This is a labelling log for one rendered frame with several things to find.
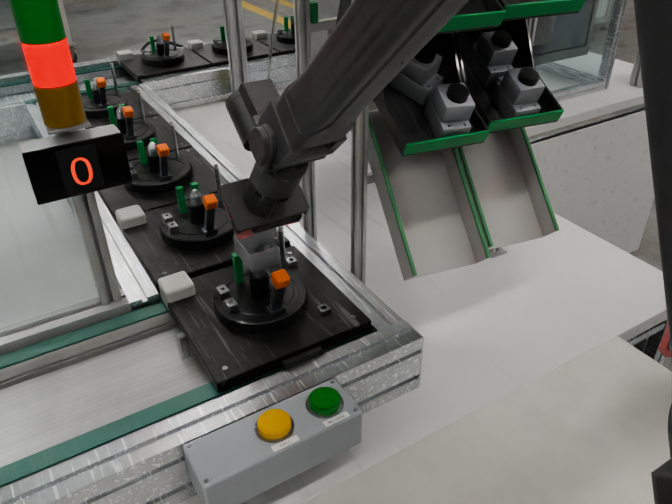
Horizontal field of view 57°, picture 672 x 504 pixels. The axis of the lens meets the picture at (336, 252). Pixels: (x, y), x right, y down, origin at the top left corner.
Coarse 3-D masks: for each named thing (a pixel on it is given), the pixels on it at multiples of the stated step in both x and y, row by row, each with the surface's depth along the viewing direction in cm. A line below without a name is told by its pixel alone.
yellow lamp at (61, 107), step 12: (72, 84) 74; (36, 96) 74; (48, 96) 73; (60, 96) 73; (72, 96) 74; (48, 108) 73; (60, 108) 74; (72, 108) 74; (48, 120) 74; (60, 120) 74; (72, 120) 75; (84, 120) 77
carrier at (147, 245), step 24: (216, 168) 110; (192, 192) 106; (120, 216) 111; (144, 216) 112; (168, 216) 108; (192, 216) 108; (216, 216) 111; (144, 240) 108; (168, 240) 106; (192, 240) 104; (216, 240) 105; (288, 240) 107; (144, 264) 102; (168, 264) 102; (192, 264) 101; (216, 264) 102
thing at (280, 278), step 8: (272, 272) 83; (280, 272) 82; (272, 280) 82; (280, 280) 81; (288, 280) 81; (272, 288) 84; (280, 288) 82; (272, 296) 85; (280, 296) 84; (272, 304) 86; (280, 304) 86
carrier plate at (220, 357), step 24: (312, 264) 101; (312, 288) 96; (336, 288) 96; (192, 312) 91; (312, 312) 91; (336, 312) 91; (360, 312) 91; (192, 336) 86; (216, 336) 86; (240, 336) 86; (264, 336) 86; (288, 336) 86; (312, 336) 86; (336, 336) 87; (216, 360) 82; (240, 360) 82; (264, 360) 82; (216, 384) 79; (240, 384) 81
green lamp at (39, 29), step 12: (12, 0) 67; (24, 0) 67; (36, 0) 67; (48, 0) 68; (12, 12) 68; (24, 12) 67; (36, 12) 68; (48, 12) 68; (60, 12) 71; (24, 24) 68; (36, 24) 68; (48, 24) 69; (60, 24) 70; (24, 36) 69; (36, 36) 69; (48, 36) 69; (60, 36) 70
